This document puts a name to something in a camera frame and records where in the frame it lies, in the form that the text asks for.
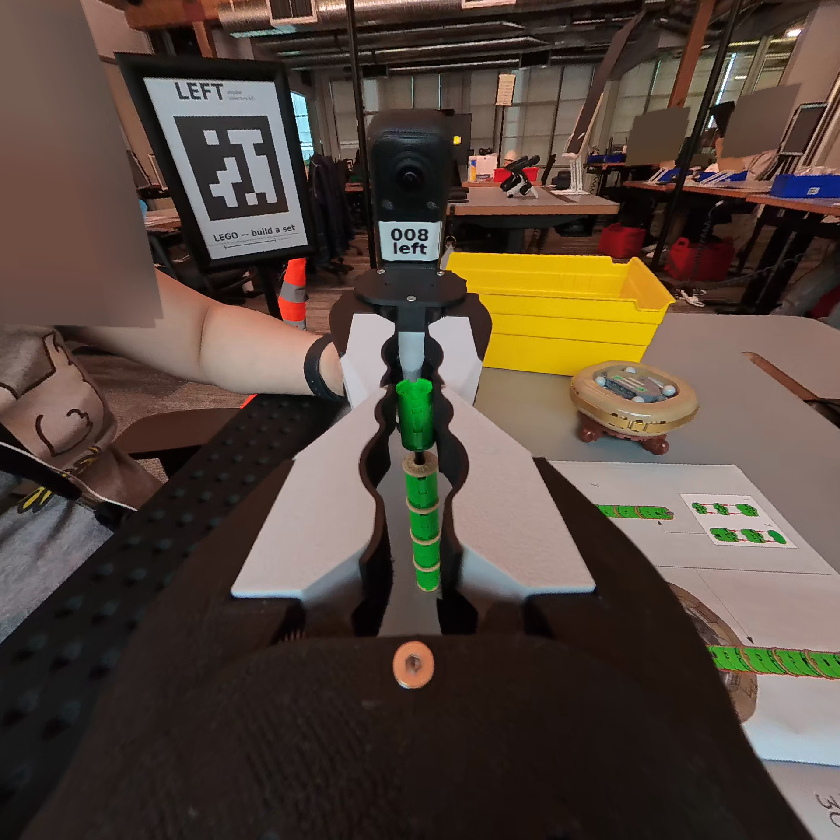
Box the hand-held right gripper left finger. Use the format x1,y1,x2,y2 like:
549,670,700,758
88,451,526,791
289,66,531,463
231,387,399,636

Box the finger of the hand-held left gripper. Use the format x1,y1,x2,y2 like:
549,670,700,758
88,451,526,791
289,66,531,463
430,318,485,401
341,314,395,411

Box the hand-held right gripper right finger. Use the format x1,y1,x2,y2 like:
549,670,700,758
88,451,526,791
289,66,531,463
434,386,597,632

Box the green brick stalk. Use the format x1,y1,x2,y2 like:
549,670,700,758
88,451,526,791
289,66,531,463
395,377,442,593

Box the person's left forearm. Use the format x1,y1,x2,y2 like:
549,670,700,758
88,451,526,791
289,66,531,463
66,268,345,398

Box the black wristband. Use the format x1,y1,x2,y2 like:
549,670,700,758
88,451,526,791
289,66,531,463
303,335,347,403

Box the orange traffic cone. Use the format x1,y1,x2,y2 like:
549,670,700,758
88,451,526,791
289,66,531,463
277,257,309,330

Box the yellow plastic bin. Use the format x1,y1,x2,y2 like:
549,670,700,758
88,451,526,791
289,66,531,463
446,251,677,377

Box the dark hanging jackets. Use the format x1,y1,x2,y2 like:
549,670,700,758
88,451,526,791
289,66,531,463
307,153,358,277

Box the instruction booklet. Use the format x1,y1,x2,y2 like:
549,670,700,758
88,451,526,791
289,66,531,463
545,459,840,769

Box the wooden background table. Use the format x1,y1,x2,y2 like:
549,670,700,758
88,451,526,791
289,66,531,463
453,185,621,253

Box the black white device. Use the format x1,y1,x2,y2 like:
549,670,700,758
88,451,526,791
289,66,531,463
500,155,543,198

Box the brown chair seat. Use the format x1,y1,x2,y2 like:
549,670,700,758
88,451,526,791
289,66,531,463
118,407,242,476

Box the round tan brick model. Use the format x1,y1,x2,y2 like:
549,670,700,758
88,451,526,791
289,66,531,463
570,361,700,455

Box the black studded strip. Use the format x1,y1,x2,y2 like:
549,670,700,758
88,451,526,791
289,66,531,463
0,392,345,808

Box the red plastic bin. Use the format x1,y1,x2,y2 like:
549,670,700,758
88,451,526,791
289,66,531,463
600,223,647,260
666,236,736,283

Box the black framed marker sign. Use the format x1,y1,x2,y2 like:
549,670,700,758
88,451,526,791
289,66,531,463
117,52,317,273

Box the long wooden workbench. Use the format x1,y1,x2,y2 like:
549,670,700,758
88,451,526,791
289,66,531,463
623,177,840,316

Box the blue plastic bin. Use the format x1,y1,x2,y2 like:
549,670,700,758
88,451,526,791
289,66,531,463
769,172,840,199

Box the handwritten paper sheet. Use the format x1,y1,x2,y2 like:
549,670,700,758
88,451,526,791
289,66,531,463
764,761,840,840

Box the black lanyard strap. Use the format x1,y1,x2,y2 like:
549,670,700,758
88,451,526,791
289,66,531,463
0,423,135,526

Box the silver air duct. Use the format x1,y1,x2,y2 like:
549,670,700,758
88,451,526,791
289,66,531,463
217,0,355,34

